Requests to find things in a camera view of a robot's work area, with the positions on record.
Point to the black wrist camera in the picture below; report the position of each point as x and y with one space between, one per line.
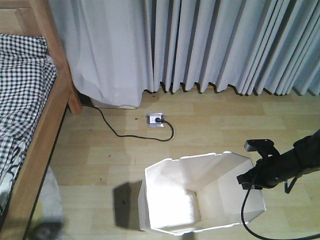
265 147

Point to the checkered bedding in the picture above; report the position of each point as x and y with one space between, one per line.
27 75

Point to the floor power outlet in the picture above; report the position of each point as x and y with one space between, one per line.
155 120

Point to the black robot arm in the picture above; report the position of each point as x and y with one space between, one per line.
305 155

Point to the white plastic trash bin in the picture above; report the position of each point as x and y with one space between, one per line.
197 193

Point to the grey curtain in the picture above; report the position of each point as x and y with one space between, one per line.
117 49

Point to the wooden bed frame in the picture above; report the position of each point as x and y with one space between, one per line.
34 18

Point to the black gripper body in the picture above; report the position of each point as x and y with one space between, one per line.
266 174

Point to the grey round rug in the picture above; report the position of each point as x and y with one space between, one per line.
47 222

